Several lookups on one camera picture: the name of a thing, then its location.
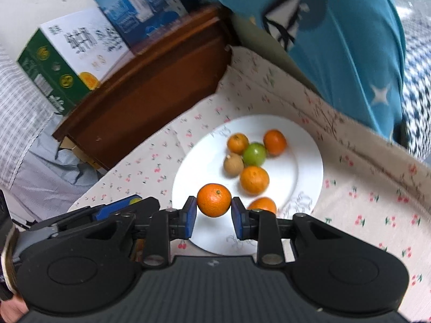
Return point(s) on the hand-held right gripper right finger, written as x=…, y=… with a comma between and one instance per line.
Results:
x=237, y=218

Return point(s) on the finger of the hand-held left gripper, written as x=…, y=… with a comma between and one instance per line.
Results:
x=146, y=207
x=114, y=207

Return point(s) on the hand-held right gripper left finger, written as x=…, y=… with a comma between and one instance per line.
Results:
x=191, y=218

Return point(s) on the green jujube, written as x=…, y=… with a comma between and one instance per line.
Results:
x=255, y=153
x=135, y=201

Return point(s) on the orange mandarin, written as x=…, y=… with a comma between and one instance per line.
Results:
x=237, y=143
x=254, y=180
x=262, y=206
x=274, y=142
x=213, y=202

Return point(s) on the brown longan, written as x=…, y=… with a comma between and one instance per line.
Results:
x=233, y=165

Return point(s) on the white oval plate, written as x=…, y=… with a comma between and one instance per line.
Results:
x=303, y=175

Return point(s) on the person's left hand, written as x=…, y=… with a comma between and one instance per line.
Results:
x=11, y=311

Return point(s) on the blue grey striped cloth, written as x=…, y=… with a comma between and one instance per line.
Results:
x=50, y=175

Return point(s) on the brown wooden nightstand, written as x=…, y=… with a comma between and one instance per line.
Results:
x=151, y=91

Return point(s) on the checked cloth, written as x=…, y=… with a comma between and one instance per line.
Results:
x=20, y=114

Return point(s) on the cherry print bed sheet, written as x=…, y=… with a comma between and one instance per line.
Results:
x=363, y=191

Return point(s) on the floral branch print sheet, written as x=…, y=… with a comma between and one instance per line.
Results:
x=256, y=77

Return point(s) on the green carton box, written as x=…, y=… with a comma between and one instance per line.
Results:
x=60, y=64

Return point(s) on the blue carton box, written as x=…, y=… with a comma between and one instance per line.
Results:
x=141, y=3

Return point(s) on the blue white patterned blanket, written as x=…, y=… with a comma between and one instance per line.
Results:
x=417, y=74

